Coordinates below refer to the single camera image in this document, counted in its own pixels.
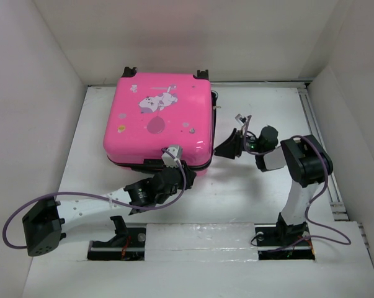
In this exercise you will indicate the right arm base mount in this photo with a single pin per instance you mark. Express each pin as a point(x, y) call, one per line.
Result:
point(271, 247)

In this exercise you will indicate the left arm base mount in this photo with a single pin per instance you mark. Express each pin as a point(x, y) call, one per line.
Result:
point(127, 244)

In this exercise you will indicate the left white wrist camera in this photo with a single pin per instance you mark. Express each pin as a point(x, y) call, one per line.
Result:
point(171, 156)

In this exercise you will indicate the pink hard-shell suitcase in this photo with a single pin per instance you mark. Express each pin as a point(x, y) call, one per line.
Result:
point(152, 111)

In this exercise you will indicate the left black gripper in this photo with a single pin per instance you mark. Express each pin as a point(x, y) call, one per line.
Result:
point(190, 176)

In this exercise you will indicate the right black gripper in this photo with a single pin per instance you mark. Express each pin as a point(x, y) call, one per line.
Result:
point(233, 144)

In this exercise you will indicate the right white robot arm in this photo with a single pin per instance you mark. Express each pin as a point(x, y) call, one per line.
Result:
point(307, 163)

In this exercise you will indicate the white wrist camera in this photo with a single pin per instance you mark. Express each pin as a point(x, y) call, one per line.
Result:
point(243, 122)
point(171, 156)

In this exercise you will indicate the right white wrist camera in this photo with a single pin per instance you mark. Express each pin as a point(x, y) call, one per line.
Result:
point(243, 122)

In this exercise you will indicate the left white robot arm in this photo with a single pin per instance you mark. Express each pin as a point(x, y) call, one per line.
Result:
point(49, 222)

